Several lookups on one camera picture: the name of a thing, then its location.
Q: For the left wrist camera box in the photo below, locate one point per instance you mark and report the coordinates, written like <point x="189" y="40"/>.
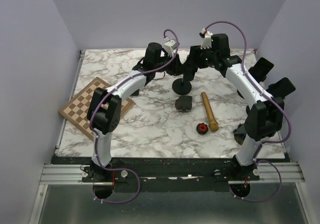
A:
<point x="170" y="46"/>

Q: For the black stand far right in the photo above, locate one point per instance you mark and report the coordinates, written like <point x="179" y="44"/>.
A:
<point x="278" y="93"/>

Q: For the wooden chessboard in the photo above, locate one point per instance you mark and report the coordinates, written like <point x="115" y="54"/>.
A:
<point x="76" y="110"/>

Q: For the black round-base stand right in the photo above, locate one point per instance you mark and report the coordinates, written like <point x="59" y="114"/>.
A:
<point x="258" y="77"/>

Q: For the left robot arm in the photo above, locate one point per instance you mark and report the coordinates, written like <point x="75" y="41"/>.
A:
<point x="105" y="106"/>

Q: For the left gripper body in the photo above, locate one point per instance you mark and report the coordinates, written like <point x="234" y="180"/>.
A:
<point x="172" y="68"/>

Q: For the black phone teal edge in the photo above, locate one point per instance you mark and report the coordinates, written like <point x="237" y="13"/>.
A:
<point x="190" y="66"/>

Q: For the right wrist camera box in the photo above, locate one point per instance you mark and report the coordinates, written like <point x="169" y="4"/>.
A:
<point x="206" y="39"/>

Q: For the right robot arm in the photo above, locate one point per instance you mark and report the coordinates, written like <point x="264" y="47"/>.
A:
<point x="264" y="119"/>

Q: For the dark phone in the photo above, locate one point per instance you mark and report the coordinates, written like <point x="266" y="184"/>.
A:
<point x="240" y="130"/>

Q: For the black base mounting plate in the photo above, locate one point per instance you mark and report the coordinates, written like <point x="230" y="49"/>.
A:
<point x="128" y="174"/>

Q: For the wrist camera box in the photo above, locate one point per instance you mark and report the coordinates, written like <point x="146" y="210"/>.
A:
<point x="206" y="39"/>
<point x="170" y="46"/>

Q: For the dark round stand centre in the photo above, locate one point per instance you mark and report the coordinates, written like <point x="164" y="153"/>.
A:
<point x="184" y="103"/>

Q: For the wooden disc phone stand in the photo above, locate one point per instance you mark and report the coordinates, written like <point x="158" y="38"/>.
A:
<point x="239" y="138"/>

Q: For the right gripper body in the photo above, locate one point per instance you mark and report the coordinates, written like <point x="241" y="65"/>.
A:
<point x="207" y="58"/>

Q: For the black red round cap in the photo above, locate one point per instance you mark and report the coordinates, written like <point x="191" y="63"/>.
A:
<point x="202" y="128"/>

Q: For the aluminium frame rail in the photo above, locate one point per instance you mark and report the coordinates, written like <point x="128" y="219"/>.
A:
<point x="153" y="128"/>

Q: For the black phone silver edge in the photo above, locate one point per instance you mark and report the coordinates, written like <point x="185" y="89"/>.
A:
<point x="263" y="66"/>

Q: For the black round-base clamp stand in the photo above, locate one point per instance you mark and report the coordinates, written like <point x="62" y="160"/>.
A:
<point x="183" y="86"/>

